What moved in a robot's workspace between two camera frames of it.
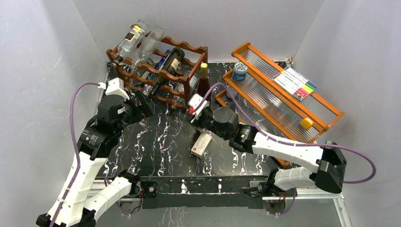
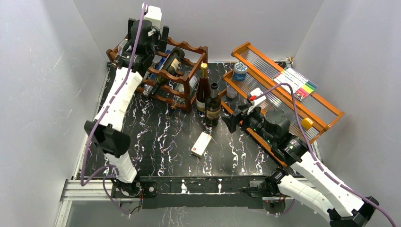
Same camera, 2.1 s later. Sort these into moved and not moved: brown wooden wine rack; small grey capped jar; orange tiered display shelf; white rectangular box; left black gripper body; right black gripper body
Moved: right black gripper body; left black gripper body
Not moved: small grey capped jar; orange tiered display shelf; white rectangular box; brown wooden wine rack
